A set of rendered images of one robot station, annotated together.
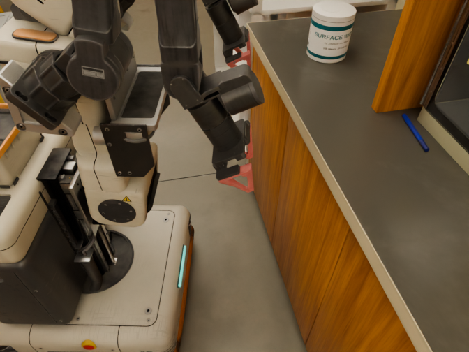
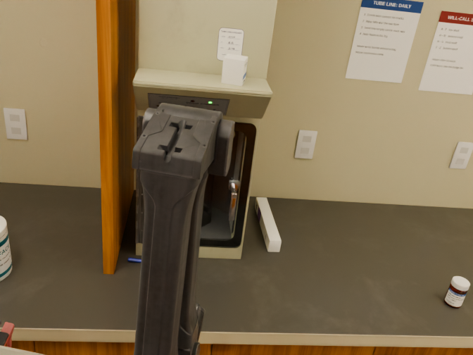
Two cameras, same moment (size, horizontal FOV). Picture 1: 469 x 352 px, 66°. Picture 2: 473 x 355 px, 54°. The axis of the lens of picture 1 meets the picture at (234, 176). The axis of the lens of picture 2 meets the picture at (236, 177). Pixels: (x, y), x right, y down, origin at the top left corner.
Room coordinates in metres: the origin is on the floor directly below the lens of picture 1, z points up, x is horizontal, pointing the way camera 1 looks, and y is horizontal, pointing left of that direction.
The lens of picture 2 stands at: (0.42, 0.61, 1.81)
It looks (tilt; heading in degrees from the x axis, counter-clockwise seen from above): 27 degrees down; 274
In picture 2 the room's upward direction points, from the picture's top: 7 degrees clockwise
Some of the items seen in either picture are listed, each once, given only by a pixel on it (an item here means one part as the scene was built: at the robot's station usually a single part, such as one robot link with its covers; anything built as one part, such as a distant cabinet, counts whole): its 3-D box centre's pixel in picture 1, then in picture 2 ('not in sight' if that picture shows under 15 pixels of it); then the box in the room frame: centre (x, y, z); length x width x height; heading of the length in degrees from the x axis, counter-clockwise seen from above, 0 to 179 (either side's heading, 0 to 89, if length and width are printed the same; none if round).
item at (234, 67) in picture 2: not in sight; (234, 69); (0.54, -0.47, 1.54); 0.05 x 0.05 x 0.06; 87
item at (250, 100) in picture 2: not in sight; (202, 99); (0.61, -0.46, 1.46); 0.32 x 0.11 x 0.10; 12
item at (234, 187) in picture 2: not in sight; (232, 202); (0.50, -0.50, 1.17); 0.05 x 0.03 x 0.10; 102
